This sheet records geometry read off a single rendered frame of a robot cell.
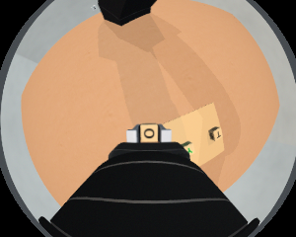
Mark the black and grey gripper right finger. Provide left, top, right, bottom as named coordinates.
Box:
left=158, top=124, right=172, bottom=142

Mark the tan letter block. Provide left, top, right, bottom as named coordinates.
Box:
left=140, top=123, right=158, bottom=142
left=182, top=141, right=195, bottom=155
left=208, top=126, right=223, bottom=141

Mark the beige square mat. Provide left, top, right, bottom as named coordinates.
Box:
left=163, top=103, right=224, bottom=166

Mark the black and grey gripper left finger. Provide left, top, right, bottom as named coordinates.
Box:
left=126, top=124, right=141, bottom=142

